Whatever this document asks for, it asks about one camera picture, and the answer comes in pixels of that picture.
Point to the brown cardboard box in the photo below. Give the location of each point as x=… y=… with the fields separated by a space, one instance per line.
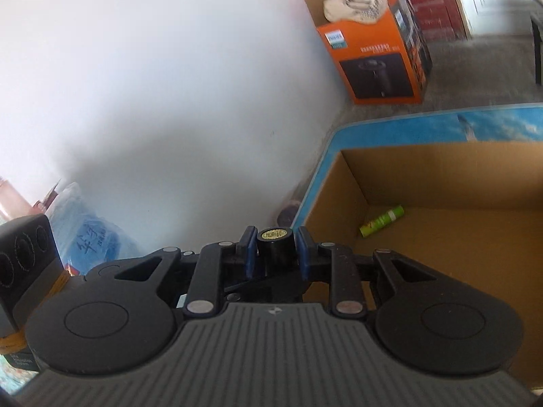
x=466 y=263

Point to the orange printed carton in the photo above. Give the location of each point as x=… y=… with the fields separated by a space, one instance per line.
x=373 y=55

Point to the green tube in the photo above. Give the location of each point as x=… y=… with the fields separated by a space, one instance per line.
x=382 y=221

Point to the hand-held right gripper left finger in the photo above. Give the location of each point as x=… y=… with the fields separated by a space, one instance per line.
x=250 y=251

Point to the blue plastic bag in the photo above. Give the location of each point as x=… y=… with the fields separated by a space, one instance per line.
x=93 y=229

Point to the red wooden door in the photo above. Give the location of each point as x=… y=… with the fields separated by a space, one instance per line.
x=437 y=0

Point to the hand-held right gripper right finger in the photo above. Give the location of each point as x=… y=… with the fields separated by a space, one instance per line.
x=302 y=251

